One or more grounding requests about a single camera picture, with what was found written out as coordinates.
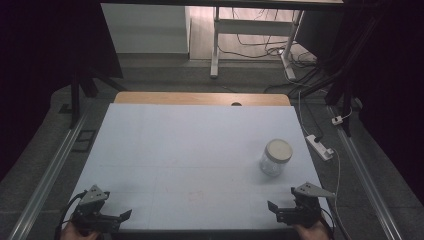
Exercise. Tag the wooden table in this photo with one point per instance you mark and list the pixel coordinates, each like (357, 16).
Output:
(166, 98)

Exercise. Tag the clear glass jar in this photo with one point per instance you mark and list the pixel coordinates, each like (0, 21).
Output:
(271, 166)

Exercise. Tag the black plug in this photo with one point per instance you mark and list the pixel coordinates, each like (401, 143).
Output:
(319, 138)

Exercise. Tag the aluminium floor rail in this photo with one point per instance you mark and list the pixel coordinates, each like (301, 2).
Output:
(50, 176)
(366, 180)

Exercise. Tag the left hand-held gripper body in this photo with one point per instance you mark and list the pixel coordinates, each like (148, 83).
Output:
(90, 213)

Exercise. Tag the person's right hand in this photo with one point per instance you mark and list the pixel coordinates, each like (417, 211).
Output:
(313, 234)

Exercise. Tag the black tripod stand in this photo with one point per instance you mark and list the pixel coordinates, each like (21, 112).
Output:
(75, 100)

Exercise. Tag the cream round jar lid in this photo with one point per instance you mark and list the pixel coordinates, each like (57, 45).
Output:
(279, 150)

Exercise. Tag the white power strip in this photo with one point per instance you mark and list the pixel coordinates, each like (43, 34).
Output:
(320, 149)

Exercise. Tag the person's left hand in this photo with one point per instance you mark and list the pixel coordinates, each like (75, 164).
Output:
(70, 234)

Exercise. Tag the black flat floor bracket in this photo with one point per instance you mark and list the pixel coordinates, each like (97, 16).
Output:
(78, 148)

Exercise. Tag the black metal stand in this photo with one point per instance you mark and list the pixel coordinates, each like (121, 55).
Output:
(346, 96)

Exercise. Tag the dark curtain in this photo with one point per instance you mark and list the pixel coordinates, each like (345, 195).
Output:
(396, 100)
(40, 66)

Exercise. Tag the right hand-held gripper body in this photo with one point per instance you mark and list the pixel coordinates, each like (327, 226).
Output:
(306, 210)

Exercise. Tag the white-legged desk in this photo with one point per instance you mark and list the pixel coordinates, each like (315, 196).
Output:
(253, 27)

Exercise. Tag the small white adapter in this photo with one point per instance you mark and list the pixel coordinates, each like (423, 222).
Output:
(337, 120)

